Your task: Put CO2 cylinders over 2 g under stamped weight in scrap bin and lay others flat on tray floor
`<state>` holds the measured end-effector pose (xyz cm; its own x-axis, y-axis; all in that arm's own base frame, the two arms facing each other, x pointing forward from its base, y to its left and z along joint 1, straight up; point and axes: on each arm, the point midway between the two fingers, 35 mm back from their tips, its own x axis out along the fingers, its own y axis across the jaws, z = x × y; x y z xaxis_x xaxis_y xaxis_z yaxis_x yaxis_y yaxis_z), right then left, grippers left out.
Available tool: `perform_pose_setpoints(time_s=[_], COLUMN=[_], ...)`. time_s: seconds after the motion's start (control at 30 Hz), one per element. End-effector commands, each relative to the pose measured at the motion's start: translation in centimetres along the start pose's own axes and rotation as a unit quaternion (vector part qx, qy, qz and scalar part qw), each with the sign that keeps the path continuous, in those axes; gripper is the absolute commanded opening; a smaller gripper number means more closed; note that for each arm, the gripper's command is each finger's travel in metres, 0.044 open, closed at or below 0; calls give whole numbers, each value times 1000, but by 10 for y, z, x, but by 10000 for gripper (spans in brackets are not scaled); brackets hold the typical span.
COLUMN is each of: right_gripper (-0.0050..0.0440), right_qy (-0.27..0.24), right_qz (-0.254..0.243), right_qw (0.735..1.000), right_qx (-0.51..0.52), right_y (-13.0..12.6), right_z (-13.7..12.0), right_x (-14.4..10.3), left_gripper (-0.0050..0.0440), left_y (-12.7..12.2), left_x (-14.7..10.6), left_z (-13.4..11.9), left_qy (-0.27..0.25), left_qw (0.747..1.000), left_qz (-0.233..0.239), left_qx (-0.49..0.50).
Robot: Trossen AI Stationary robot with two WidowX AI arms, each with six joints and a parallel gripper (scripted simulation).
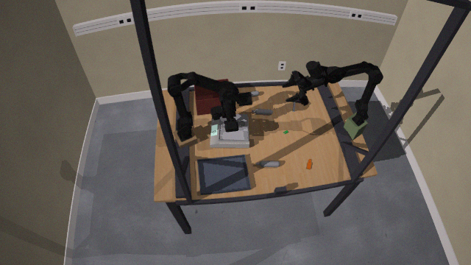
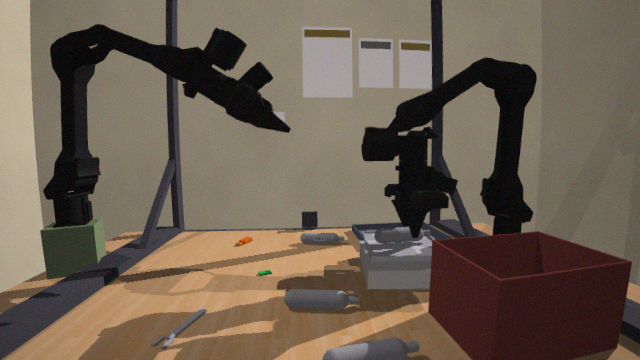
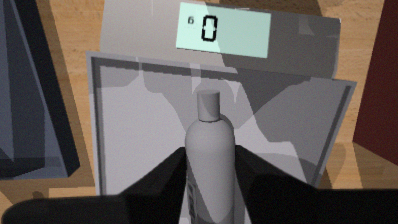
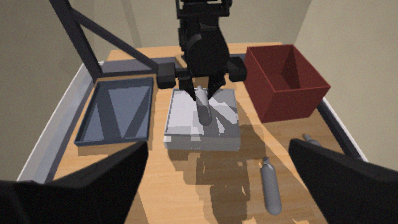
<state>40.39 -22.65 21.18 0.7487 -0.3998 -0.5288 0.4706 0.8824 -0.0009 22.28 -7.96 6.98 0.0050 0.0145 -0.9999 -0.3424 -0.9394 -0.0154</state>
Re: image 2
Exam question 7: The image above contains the grey gas cylinder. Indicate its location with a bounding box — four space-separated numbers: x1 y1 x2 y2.
374 227 431 243
284 289 358 310
322 337 420 360
300 233 344 244

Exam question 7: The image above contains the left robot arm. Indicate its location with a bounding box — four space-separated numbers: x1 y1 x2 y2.
361 57 537 235

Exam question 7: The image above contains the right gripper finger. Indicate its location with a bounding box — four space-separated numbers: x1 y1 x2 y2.
256 102 291 133
240 91 286 130

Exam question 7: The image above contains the orange stepped block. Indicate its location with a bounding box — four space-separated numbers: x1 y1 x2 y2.
236 237 252 246

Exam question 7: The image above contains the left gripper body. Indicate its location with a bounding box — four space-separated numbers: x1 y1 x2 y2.
385 161 449 209

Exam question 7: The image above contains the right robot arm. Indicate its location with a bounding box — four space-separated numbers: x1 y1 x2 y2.
43 24 246 228

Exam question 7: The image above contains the grey spanner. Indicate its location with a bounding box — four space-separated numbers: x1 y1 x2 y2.
151 308 207 349

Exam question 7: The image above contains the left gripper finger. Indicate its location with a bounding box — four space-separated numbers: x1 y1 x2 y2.
391 199 410 227
403 205 432 238

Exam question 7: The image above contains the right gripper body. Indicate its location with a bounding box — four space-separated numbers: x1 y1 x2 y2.
212 76 257 120

